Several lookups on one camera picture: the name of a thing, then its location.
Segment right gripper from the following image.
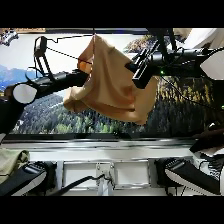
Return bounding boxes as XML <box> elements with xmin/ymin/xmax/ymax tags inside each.
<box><xmin>124</xmin><ymin>49</ymin><xmax>160</xmax><ymax>90</ymax></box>

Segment tan long-sleeved shirt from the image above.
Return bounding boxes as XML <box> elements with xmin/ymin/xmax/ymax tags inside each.
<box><xmin>62</xmin><ymin>33</ymin><xmax>160</xmax><ymax>126</ymax></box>

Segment black clothes hanger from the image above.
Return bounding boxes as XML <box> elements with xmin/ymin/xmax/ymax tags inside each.
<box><xmin>45</xmin><ymin>28</ymin><xmax>98</xmax><ymax>63</ymax></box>

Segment white garment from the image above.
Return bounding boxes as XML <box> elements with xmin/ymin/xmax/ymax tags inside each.
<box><xmin>173</xmin><ymin>28</ymin><xmax>224</xmax><ymax>52</ymax></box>

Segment dark brown garment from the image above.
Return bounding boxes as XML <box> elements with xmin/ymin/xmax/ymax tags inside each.
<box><xmin>189</xmin><ymin>124</ymin><xmax>224</xmax><ymax>155</ymax></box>

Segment green garment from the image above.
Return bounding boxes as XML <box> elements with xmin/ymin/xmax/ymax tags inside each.
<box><xmin>0</xmin><ymin>147</ymin><xmax>31</xmax><ymax>185</ymax></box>

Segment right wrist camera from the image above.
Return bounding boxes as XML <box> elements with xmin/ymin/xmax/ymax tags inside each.
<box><xmin>146</xmin><ymin>28</ymin><xmax>179</xmax><ymax>54</ymax></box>

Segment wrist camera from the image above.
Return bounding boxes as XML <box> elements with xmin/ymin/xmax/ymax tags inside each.
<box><xmin>32</xmin><ymin>35</ymin><xmax>54</xmax><ymax>78</ymax></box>
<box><xmin>146</xmin><ymin>28</ymin><xmax>179</xmax><ymax>54</ymax></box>

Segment black cable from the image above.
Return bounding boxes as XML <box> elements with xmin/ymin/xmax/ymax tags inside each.
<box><xmin>49</xmin><ymin>173</ymin><xmax>113</xmax><ymax>197</ymax></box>
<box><xmin>159</xmin><ymin>75</ymin><xmax>224</xmax><ymax>112</ymax></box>

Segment silver frame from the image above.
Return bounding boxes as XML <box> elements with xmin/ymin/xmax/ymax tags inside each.
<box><xmin>0</xmin><ymin>137</ymin><xmax>224</xmax><ymax>197</ymax></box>

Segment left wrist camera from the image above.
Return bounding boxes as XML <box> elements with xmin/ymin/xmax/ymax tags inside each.
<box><xmin>32</xmin><ymin>35</ymin><xmax>54</xmax><ymax>78</ymax></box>

